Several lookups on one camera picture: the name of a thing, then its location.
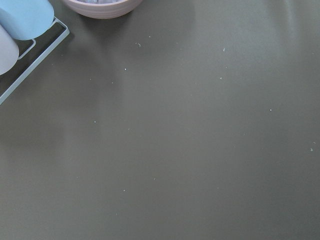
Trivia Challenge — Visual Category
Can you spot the pink ice bucket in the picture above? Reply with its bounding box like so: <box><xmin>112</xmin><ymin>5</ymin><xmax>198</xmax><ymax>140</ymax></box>
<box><xmin>62</xmin><ymin>0</ymin><xmax>143</xmax><ymax>19</ymax></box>

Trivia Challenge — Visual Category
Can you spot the pastel cup rack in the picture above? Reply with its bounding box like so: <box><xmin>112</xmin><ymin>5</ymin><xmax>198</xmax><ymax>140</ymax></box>
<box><xmin>0</xmin><ymin>17</ymin><xmax>70</xmax><ymax>103</ymax></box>

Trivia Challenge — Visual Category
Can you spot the lilac white cup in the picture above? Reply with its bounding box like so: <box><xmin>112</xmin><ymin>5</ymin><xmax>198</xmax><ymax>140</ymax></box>
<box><xmin>0</xmin><ymin>26</ymin><xmax>19</xmax><ymax>75</ymax></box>

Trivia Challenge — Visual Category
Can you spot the light blue cup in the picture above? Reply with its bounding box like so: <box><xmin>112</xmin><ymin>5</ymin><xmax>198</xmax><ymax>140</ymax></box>
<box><xmin>0</xmin><ymin>0</ymin><xmax>55</xmax><ymax>41</ymax></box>

